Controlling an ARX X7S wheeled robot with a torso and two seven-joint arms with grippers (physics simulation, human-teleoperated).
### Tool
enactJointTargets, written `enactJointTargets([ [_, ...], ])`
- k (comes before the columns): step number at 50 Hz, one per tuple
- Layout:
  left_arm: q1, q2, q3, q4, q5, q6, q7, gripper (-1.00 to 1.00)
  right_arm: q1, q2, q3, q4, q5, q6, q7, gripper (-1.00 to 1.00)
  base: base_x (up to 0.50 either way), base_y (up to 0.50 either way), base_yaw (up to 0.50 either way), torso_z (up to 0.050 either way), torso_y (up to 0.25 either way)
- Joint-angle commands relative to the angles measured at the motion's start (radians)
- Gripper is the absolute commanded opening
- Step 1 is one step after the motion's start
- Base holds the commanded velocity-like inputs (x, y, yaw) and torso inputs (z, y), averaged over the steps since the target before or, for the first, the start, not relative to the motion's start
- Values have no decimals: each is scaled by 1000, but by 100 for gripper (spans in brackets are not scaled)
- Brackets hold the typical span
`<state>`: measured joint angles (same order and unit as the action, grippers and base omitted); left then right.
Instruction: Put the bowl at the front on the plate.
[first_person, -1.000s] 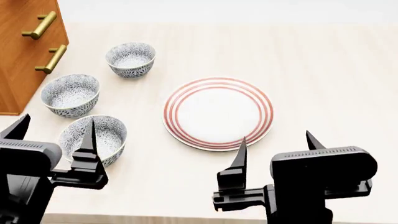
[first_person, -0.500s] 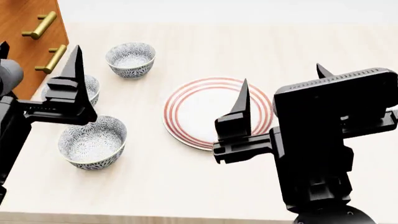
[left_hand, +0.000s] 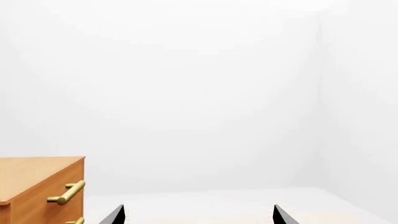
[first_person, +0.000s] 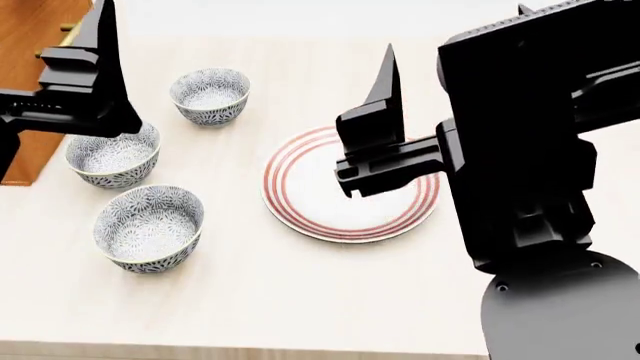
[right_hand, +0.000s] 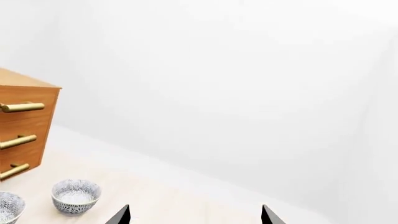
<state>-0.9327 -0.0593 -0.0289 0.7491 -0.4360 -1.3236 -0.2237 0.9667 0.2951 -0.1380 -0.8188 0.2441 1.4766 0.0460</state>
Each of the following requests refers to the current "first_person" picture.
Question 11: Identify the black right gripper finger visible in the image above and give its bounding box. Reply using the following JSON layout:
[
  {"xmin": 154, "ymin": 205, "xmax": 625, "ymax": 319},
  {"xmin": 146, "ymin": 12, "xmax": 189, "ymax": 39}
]
[{"xmin": 335, "ymin": 42, "xmax": 407, "ymax": 157}]

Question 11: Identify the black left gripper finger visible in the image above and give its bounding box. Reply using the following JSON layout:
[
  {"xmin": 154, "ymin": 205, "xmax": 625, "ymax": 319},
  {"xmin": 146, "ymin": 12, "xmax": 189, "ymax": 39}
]
[{"xmin": 38, "ymin": 0, "xmax": 145, "ymax": 139}]

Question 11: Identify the blue floral patterned bowl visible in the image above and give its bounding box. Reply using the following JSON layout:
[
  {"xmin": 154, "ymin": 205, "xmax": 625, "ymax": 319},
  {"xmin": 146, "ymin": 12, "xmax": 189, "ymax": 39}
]
[
  {"xmin": 92, "ymin": 183, "xmax": 206, "ymax": 274},
  {"xmin": 64, "ymin": 121, "xmax": 162, "ymax": 190},
  {"xmin": 168, "ymin": 66, "xmax": 251, "ymax": 127}
]

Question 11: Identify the white plate with red rings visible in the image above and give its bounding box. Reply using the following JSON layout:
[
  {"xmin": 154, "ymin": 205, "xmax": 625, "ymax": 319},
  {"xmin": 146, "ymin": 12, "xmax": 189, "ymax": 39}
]
[{"xmin": 262, "ymin": 125, "xmax": 442, "ymax": 244}]

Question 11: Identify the wooden cabinet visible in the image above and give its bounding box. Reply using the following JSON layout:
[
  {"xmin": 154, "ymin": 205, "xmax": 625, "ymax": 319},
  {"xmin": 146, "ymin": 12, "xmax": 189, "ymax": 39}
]
[{"xmin": 0, "ymin": 0, "xmax": 96, "ymax": 187}]

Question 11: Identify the brass cabinet handle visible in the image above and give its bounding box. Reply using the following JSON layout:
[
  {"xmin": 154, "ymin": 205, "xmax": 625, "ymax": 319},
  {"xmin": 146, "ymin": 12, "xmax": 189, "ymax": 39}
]
[{"xmin": 33, "ymin": 21, "xmax": 84, "ymax": 60}]

